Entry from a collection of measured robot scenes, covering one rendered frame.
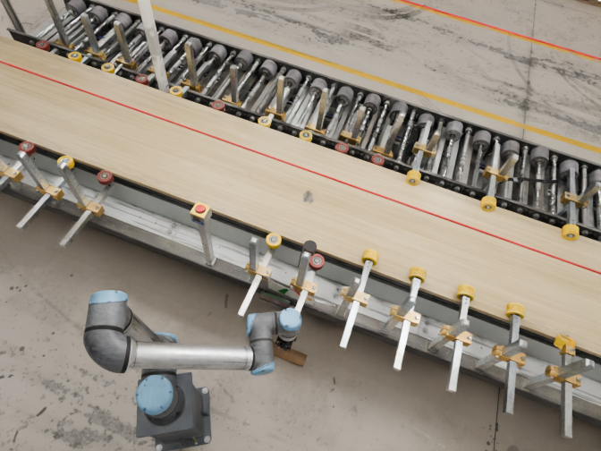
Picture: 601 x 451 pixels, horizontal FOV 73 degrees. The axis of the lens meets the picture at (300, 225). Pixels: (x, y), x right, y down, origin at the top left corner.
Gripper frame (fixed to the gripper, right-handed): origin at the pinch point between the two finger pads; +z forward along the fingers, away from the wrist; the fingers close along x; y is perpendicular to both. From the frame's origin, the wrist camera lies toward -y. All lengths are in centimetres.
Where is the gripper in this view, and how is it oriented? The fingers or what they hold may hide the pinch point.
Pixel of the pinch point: (285, 341)
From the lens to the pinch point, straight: 201.0
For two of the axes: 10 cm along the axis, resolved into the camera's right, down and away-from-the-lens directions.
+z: -1.1, 5.4, 8.3
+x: 9.3, 3.5, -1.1
